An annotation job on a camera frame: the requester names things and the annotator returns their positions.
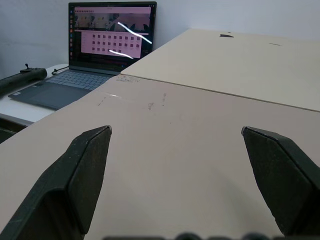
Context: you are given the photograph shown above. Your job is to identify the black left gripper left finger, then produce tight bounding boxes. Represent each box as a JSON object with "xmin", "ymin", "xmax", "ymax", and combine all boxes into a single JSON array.
[{"xmin": 0, "ymin": 125, "xmax": 113, "ymax": 240}]

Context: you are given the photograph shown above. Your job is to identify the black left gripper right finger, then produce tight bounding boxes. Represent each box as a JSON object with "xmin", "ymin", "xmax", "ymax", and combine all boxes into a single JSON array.
[{"xmin": 240, "ymin": 126, "xmax": 320, "ymax": 240}]

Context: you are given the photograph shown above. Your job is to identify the grey open laptop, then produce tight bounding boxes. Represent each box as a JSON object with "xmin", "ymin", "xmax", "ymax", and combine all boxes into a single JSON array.
[{"xmin": 8, "ymin": 1, "xmax": 158, "ymax": 111}]

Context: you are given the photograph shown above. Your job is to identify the black laptop cable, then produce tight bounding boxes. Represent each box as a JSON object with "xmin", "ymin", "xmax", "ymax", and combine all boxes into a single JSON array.
[{"xmin": 51, "ymin": 64, "xmax": 70, "ymax": 76}]

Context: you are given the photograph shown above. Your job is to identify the black cylindrical handle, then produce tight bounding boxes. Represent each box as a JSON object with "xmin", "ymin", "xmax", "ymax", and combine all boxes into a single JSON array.
[{"xmin": 0, "ymin": 64, "xmax": 48, "ymax": 97}]

